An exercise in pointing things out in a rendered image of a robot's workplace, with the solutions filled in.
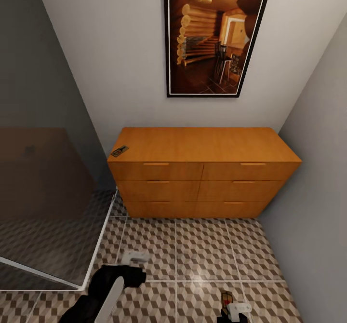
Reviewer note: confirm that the mousetrap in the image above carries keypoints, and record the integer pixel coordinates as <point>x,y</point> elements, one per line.
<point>119,151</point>
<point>226,298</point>

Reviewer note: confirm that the shower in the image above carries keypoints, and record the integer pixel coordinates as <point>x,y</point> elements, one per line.
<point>12,263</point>

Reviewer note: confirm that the picture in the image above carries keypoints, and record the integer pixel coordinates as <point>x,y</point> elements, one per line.
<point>209,44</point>

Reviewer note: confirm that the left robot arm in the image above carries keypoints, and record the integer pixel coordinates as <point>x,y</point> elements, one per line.
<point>105,288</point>

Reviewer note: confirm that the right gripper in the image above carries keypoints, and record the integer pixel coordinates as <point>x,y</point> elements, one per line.
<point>225,319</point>

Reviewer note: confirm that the cabinet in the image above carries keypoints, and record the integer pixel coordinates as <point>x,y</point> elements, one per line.
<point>200,172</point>

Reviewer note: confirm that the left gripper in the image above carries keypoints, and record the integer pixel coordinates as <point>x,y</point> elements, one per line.
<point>136,276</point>

